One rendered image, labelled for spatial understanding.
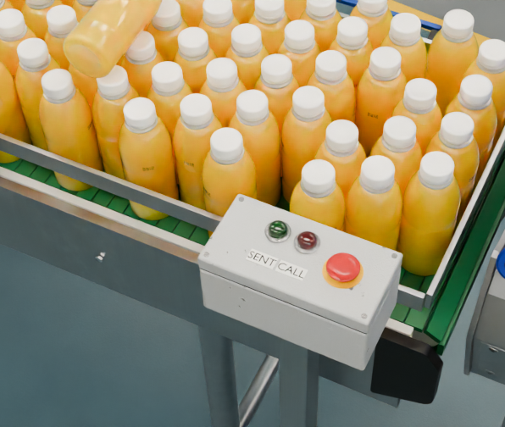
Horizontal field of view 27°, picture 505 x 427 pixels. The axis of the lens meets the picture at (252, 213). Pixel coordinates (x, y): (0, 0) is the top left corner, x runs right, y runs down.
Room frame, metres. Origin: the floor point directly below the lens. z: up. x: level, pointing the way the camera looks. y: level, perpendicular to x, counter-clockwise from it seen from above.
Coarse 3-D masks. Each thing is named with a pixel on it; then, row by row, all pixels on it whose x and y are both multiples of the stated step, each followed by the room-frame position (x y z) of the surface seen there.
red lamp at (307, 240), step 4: (304, 232) 0.68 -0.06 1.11; (308, 232) 0.68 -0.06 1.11; (312, 232) 0.68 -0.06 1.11; (300, 236) 0.68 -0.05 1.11; (304, 236) 0.68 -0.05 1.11; (308, 236) 0.68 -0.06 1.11; (312, 236) 0.68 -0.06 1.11; (300, 240) 0.67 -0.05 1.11; (304, 240) 0.67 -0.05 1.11; (308, 240) 0.67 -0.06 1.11; (312, 240) 0.67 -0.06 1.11; (316, 240) 0.67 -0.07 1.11; (300, 244) 0.67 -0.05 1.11; (304, 244) 0.67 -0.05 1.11; (308, 244) 0.67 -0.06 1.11; (312, 244) 0.67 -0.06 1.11; (316, 244) 0.67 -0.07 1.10; (304, 248) 0.67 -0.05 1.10; (308, 248) 0.67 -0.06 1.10
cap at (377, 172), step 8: (368, 160) 0.80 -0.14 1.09; (376, 160) 0.80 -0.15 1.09; (384, 160) 0.80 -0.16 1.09; (368, 168) 0.79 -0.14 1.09; (376, 168) 0.79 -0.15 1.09; (384, 168) 0.79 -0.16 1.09; (392, 168) 0.79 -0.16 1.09; (368, 176) 0.78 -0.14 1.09; (376, 176) 0.77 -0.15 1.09; (384, 176) 0.77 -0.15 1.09; (392, 176) 0.78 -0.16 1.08; (368, 184) 0.77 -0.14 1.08; (376, 184) 0.77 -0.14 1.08; (384, 184) 0.77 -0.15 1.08
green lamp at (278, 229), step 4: (276, 220) 0.70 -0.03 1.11; (280, 220) 0.70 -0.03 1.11; (272, 224) 0.70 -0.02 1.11; (276, 224) 0.70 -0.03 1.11; (280, 224) 0.69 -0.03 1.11; (284, 224) 0.70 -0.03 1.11; (268, 228) 0.69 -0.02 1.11; (272, 228) 0.69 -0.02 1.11; (276, 228) 0.69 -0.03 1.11; (280, 228) 0.69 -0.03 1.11; (284, 228) 0.69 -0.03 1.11; (272, 232) 0.69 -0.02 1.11; (276, 232) 0.68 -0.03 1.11; (280, 232) 0.68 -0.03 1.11; (284, 232) 0.69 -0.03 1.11; (272, 236) 0.68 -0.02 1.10; (276, 236) 0.68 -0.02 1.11; (280, 236) 0.68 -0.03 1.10; (284, 236) 0.68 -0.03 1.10
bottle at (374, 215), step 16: (352, 192) 0.78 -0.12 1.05; (368, 192) 0.77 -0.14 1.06; (384, 192) 0.77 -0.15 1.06; (400, 192) 0.78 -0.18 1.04; (352, 208) 0.77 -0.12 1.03; (368, 208) 0.76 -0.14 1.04; (384, 208) 0.76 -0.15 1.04; (400, 208) 0.77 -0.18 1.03; (352, 224) 0.77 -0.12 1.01; (368, 224) 0.76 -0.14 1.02; (384, 224) 0.76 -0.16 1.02; (368, 240) 0.76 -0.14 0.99; (384, 240) 0.76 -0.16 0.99
